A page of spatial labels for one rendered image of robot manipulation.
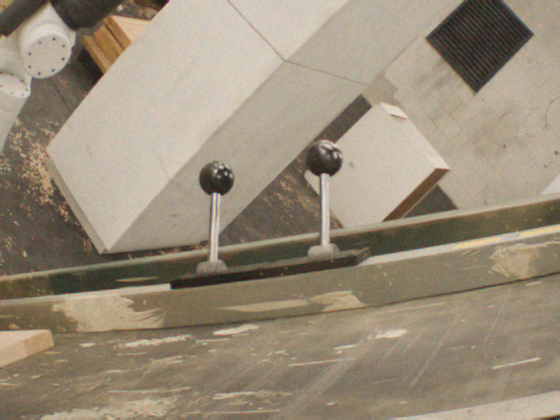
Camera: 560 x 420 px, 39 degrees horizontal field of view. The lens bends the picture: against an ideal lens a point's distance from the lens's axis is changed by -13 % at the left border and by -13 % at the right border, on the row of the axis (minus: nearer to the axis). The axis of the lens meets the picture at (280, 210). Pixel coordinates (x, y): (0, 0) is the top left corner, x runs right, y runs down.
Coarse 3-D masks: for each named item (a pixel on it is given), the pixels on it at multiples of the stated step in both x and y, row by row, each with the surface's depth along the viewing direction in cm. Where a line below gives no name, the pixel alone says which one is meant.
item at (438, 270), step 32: (384, 256) 85; (416, 256) 81; (448, 256) 79; (480, 256) 78; (512, 256) 77; (544, 256) 76; (128, 288) 97; (160, 288) 93; (192, 288) 89; (224, 288) 88; (256, 288) 87; (288, 288) 85; (320, 288) 84; (352, 288) 83; (384, 288) 82; (416, 288) 81; (448, 288) 80; (0, 320) 100; (32, 320) 98; (64, 320) 96; (96, 320) 94; (128, 320) 93; (160, 320) 91; (192, 320) 90; (224, 320) 88
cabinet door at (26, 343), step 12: (0, 336) 87; (12, 336) 86; (24, 336) 85; (36, 336) 85; (48, 336) 87; (0, 348) 79; (12, 348) 80; (24, 348) 82; (36, 348) 85; (0, 360) 78; (12, 360) 80
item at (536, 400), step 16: (512, 400) 22; (528, 400) 21; (544, 400) 21; (416, 416) 23; (432, 416) 22; (448, 416) 22; (464, 416) 21; (480, 416) 21; (496, 416) 21; (512, 416) 20; (528, 416) 20; (544, 416) 19
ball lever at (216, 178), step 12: (204, 168) 94; (216, 168) 94; (228, 168) 94; (204, 180) 94; (216, 180) 93; (228, 180) 94; (216, 192) 94; (216, 204) 93; (216, 216) 93; (216, 228) 92; (216, 240) 92; (216, 252) 91; (204, 264) 90; (216, 264) 90
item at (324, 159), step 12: (312, 144) 90; (324, 144) 89; (312, 156) 89; (324, 156) 89; (336, 156) 89; (312, 168) 90; (324, 168) 89; (336, 168) 90; (324, 180) 89; (324, 192) 89; (324, 204) 88; (324, 216) 88; (324, 228) 87; (324, 240) 87; (312, 252) 86; (324, 252) 85; (336, 252) 86
